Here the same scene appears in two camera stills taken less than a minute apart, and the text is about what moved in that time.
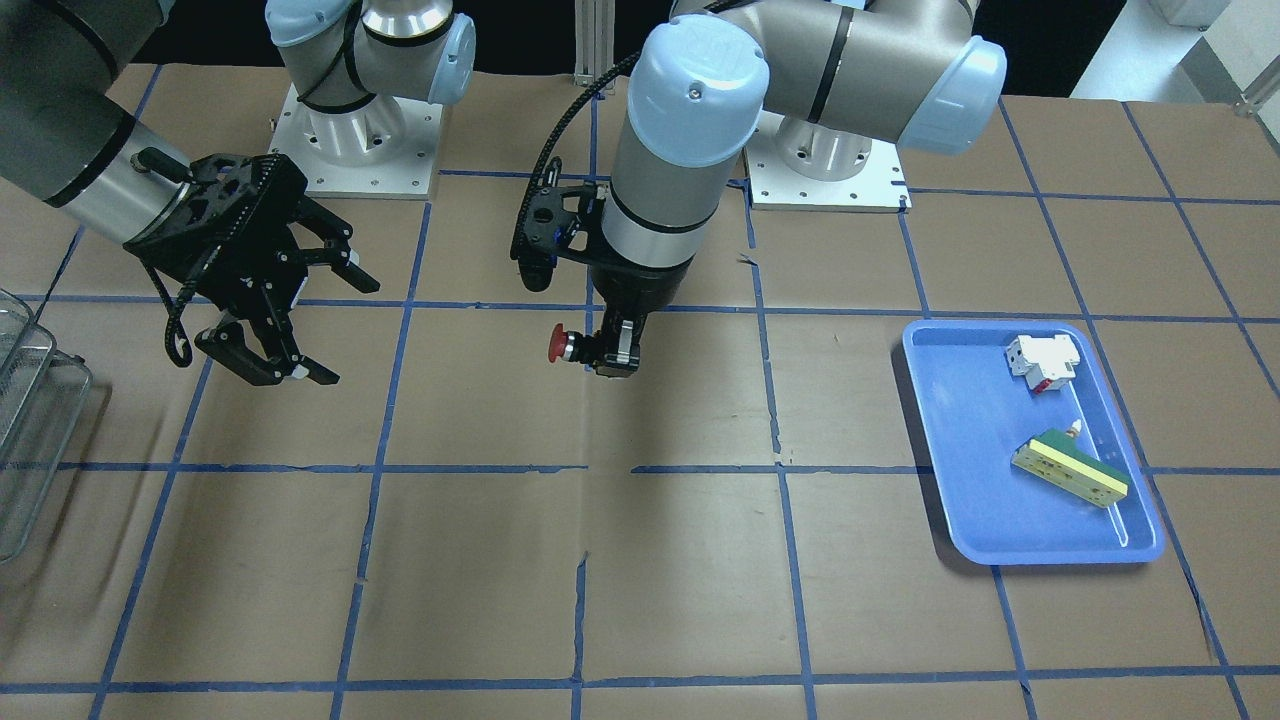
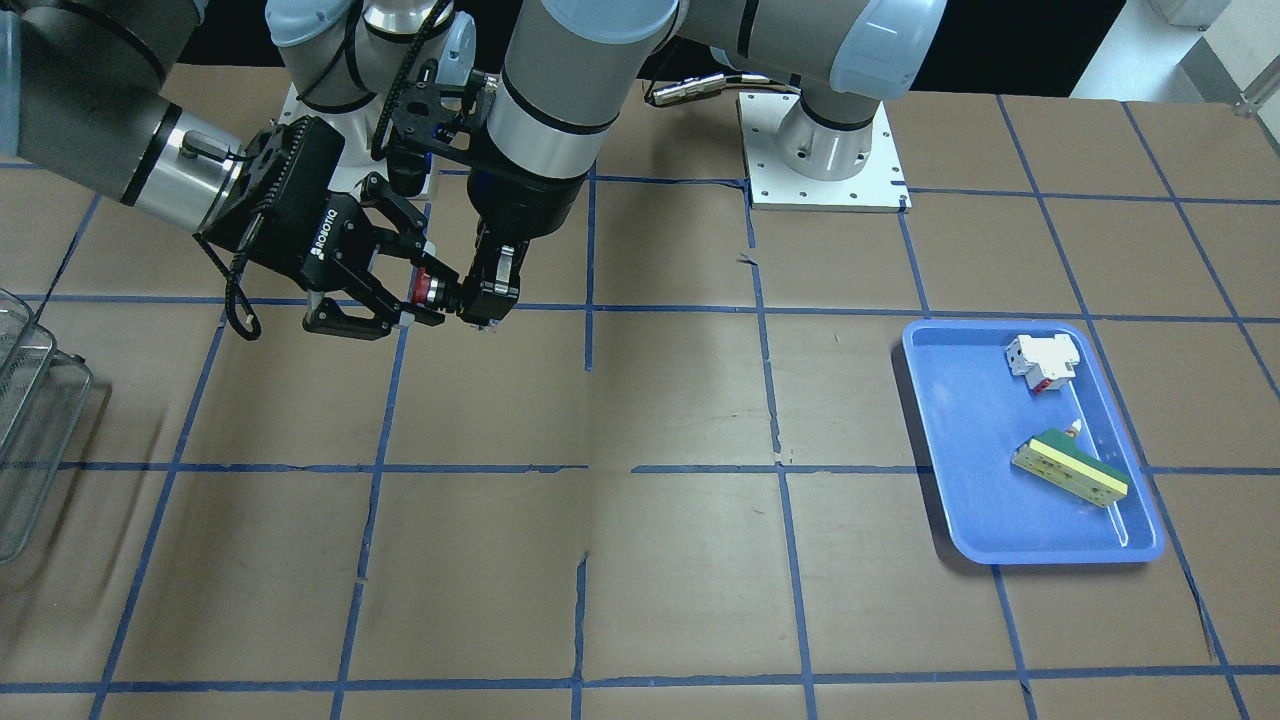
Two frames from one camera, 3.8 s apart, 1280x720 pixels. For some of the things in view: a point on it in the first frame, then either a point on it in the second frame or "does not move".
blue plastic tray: x=975 y=413 does not move
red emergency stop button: x=557 y=342 -> x=424 y=288
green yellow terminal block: x=1058 y=457 does not move
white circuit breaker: x=1046 y=362 does not move
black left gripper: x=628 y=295 -> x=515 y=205
